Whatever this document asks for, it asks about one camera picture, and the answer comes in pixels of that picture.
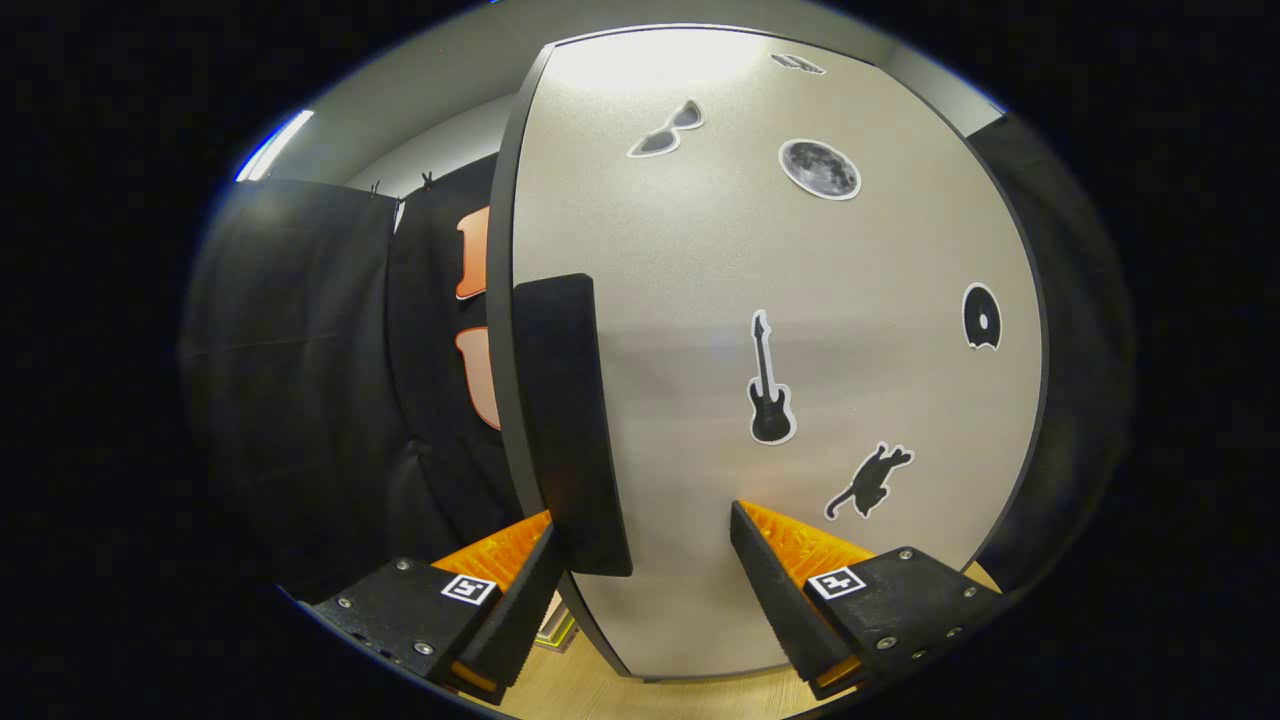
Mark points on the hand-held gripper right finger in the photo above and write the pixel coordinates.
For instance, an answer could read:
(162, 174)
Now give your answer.
(775, 600)

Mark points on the dark grey shoe cabinet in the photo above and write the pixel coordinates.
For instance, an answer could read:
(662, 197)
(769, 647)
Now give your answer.
(500, 300)

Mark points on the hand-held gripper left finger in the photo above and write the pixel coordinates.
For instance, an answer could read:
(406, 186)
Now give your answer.
(525, 610)

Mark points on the yellow-edged book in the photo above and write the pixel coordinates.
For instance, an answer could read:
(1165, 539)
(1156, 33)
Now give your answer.
(555, 632)

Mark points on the black backdrop cloth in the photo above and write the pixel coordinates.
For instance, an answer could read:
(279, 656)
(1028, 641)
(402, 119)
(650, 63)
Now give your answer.
(300, 380)

